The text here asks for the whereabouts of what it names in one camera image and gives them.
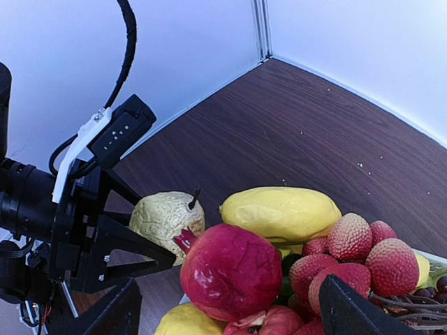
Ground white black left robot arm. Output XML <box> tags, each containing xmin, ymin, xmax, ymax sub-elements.
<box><xmin>1</xmin><ymin>95</ymin><xmax>175</xmax><ymax>304</ymax></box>

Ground pale yellow wrinkled fruit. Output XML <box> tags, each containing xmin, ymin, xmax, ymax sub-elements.
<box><xmin>129</xmin><ymin>191</ymin><xmax>205</xmax><ymax>266</ymax></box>

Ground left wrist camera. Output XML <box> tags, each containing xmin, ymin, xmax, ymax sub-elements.
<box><xmin>52</xmin><ymin>94</ymin><xmax>156</xmax><ymax>203</ymax></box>

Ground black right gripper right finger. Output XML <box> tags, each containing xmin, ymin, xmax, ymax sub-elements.
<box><xmin>318</xmin><ymin>275</ymin><xmax>417</xmax><ymax>335</ymax></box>

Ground beige perforated plastic basket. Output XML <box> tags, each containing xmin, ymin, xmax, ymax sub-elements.
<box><xmin>413</xmin><ymin>249</ymin><xmax>446</xmax><ymax>288</ymax></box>

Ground red apple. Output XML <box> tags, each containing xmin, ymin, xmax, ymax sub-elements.
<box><xmin>223</xmin><ymin>306</ymin><xmax>325</xmax><ymax>335</ymax></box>

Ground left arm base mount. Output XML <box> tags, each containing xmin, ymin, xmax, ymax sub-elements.
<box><xmin>17</xmin><ymin>301</ymin><xmax>52</xmax><ymax>329</ymax></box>

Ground large yellow lemon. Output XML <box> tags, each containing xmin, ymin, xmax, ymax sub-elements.
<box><xmin>154</xmin><ymin>302</ymin><xmax>228</xmax><ymax>335</ymax></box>

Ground left aluminium frame post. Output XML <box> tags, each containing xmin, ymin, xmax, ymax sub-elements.
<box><xmin>251</xmin><ymin>0</ymin><xmax>273</xmax><ymax>64</ymax></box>

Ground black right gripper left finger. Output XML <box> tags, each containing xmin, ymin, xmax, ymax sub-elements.
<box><xmin>49</xmin><ymin>278</ymin><xmax>142</xmax><ymax>335</ymax></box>

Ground red lychee bunch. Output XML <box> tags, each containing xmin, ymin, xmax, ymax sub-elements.
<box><xmin>287</xmin><ymin>213</ymin><xmax>419</xmax><ymax>322</ymax></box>

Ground long yellow fruit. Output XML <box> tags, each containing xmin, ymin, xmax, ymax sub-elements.
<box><xmin>219</xmin><ymin>186</ymin><xmax>342</xmax><ymax>245</ymax></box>

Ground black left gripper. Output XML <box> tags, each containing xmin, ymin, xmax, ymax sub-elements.
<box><xmin>48</xmin><ymin>167</ymin><xmax>176</xmax><ymax>293</ymax></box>

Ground dark red fruit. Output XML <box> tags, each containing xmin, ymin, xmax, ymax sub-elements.
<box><xmin>173</xmin><ymin>223</ymin><xmax>282</xmax><ymax>322</ymax></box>

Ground dark purple grape bunch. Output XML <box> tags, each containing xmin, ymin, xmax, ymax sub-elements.
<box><xmin>414</xmin><ymin>276</ymin><xmax>446</xmax><ymax>304</ymax></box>

